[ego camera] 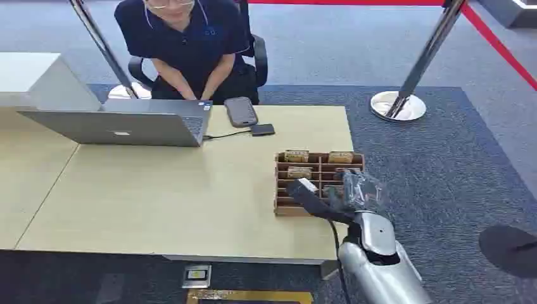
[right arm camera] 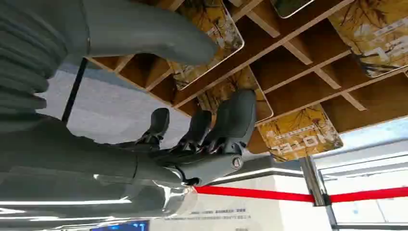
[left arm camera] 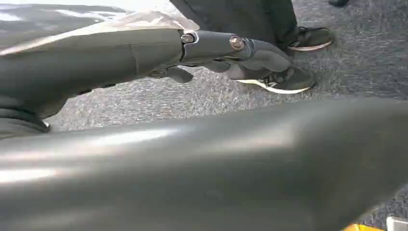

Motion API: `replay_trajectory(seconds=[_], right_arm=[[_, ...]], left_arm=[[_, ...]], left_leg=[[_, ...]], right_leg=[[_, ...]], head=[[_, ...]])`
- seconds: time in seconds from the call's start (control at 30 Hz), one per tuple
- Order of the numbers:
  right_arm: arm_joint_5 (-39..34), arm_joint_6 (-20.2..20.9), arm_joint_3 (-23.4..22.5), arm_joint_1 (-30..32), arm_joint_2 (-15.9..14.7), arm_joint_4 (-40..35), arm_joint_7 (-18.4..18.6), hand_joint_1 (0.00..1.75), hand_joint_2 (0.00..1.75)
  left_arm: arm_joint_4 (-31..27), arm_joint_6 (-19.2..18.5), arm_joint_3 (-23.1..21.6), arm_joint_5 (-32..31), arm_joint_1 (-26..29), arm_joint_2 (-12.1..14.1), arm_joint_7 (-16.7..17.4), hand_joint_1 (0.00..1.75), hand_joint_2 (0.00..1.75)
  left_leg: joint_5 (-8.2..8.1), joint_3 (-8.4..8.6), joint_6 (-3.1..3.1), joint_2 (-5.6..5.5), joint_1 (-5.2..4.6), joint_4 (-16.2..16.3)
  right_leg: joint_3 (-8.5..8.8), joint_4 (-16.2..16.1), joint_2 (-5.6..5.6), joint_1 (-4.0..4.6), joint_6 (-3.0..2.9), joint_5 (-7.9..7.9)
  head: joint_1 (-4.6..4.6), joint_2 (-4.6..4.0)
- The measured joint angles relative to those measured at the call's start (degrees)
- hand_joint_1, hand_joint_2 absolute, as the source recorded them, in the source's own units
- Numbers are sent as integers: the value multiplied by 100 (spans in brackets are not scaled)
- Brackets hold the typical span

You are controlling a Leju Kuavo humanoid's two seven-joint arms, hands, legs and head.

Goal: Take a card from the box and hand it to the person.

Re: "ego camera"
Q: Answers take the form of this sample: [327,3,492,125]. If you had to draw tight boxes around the dark round base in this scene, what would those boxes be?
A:
[478,224,537,279]

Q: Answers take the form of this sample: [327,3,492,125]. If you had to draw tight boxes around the person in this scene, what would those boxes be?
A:
[114,0,260,105]

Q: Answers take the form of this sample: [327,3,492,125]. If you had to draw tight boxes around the grey cased phone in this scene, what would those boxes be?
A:
[223,96,259,129]

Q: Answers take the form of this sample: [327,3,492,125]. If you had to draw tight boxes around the black office chair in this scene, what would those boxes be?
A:
[127,0,269,92]

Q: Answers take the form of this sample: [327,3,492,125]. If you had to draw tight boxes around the black cable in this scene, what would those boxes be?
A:
[203,130,253,141]

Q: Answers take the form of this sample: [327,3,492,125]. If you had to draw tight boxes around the red barrier belt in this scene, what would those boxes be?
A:
[460,3,537,92]
[247,0,446,7]

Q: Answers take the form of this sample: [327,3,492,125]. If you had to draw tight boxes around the small black device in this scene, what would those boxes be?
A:
[250,123,276,137]

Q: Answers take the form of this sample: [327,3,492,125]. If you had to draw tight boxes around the silver laptop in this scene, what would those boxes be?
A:
[17,98,213,148]

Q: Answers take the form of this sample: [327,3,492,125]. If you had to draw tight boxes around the grey lit platform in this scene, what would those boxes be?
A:
[477,0,537,29]

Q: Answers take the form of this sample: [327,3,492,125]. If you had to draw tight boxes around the metal floor outlet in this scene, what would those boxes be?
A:
[182,264,212,290]

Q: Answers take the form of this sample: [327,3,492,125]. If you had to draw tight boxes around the chrome stanchion post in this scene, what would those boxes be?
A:
[370,0,467,124]
[68,0,152,101]

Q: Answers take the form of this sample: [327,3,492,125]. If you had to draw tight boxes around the white cabinet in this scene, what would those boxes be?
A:
[0,52,104,113]

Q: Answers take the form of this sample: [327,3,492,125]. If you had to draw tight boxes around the tan card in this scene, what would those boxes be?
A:
[284,149,310,163]
[287,167,313,180]
[327,151,355,165]

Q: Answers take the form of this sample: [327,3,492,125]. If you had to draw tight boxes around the person's glasses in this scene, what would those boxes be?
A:
[146,0,196,10]

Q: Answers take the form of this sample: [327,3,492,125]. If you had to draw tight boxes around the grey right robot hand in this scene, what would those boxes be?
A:
[324,169,386,214]

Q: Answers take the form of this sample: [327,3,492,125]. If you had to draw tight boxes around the wooden card box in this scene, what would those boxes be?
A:
[274,151,365,218]

